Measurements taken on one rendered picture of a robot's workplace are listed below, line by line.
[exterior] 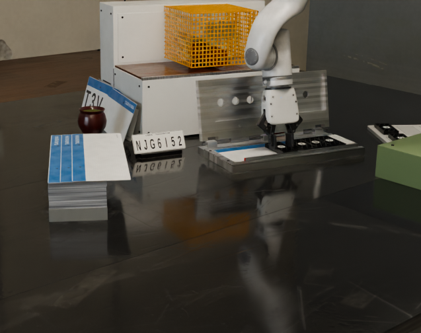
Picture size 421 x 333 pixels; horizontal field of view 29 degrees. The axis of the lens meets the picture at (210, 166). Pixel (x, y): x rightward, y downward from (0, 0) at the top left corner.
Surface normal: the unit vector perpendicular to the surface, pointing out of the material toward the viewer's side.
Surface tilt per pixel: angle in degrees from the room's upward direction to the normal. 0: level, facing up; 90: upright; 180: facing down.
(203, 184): 0
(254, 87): 79
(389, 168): 90
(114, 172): 0
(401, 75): 90
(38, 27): 90
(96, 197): 90
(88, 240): 0
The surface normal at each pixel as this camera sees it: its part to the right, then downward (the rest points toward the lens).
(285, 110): 0.45, 0.04
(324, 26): -0.74, 0.18
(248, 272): 0.02, -0.95
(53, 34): 0.67, 0.24
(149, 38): 0.47, 0.28
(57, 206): 0.16, 0.30
